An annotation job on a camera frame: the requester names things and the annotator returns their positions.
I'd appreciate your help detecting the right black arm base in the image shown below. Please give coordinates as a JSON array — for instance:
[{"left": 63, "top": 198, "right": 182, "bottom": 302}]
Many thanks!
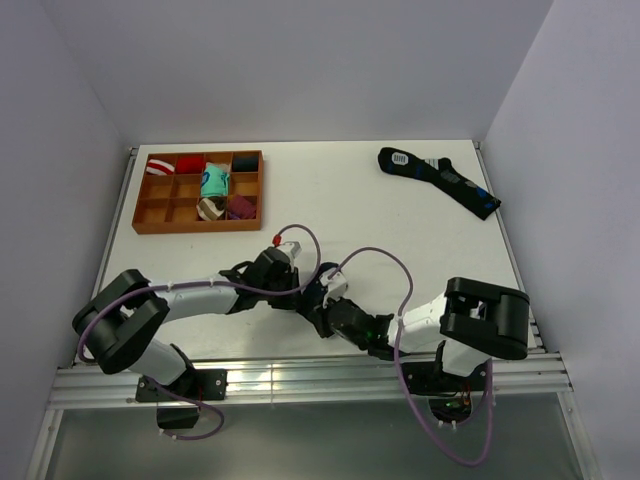
[{"left": 401, "top": 362, "right": 487, "bottom": 423}]

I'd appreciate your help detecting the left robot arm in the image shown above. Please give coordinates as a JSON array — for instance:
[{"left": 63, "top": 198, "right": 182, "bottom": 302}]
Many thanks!
[{"left": 72, "top": 242, "right": 301, "bottom": 399}]

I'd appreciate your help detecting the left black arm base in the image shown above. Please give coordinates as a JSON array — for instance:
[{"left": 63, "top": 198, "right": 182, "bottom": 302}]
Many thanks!
[{"left": 134, "top": 369, "right": 227, "bottom": 436}]

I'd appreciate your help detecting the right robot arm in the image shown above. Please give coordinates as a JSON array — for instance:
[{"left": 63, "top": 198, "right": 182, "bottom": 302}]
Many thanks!
[{"left": 298, "top": 272, "right": 530, "bottom": 390}]

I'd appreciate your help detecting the purple sock roll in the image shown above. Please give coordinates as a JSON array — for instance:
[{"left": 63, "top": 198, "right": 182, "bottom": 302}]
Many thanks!
[{"left": 227, "top": 195, "right": 257, "bottom": 220}]

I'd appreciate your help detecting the brown white sock roll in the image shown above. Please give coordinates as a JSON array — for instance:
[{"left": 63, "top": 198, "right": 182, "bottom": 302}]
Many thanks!
[{"left": 196, "top": 196, "right": 227, "bottom": 221}]

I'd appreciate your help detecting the teal sock roll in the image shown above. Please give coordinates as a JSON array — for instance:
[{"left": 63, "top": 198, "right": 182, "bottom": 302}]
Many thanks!
[{"left": 200, "top": 164, "right": 230, "bottom": 197}]

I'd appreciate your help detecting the dark navy sock roll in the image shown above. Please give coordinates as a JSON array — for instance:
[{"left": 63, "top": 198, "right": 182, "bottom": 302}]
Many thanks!
[{"left": 232, "top": 155, "right": 260, "bottom": 173}]

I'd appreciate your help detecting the red white striped sock roll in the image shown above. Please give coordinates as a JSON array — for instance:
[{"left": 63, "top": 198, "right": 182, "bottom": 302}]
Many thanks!
[{"left": 145, "top": 159, "right": 175, "bottom": 176}]

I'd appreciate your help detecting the brown wooden organizer tray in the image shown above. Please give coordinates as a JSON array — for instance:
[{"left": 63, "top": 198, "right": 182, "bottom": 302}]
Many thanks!
[{"left": 132, "top": 150, "right": 265, "bottom": 234}]

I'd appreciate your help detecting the black blue patterned sock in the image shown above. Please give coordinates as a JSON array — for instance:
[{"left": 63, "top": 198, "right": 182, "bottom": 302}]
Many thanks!
[{"left": 377, "top": 147, "right": 501, "bottom": 220}]

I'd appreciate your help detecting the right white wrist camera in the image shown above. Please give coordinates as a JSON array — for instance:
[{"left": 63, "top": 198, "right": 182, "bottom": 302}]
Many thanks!
[{"left": 319, "top": 267, "right": 348, "bottom": 308}]

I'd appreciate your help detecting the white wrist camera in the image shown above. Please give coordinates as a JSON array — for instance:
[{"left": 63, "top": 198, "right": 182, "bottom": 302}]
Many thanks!
[
  {"left": 272, "top": 234, "right": 302, "bottom": 263},
  {"left": 319, "top": 267, "right": 348, "bottom": 308}
]

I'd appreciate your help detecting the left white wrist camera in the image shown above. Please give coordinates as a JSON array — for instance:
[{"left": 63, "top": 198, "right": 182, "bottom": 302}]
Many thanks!
[{"left": 272, "top": 234, "right": 302, "bottom": 263}]

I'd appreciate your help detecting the aluminium table frame rail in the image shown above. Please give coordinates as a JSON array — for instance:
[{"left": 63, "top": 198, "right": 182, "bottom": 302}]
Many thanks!
[{"left": 46, "top": 352, "right": 573, "bottom": 410}]

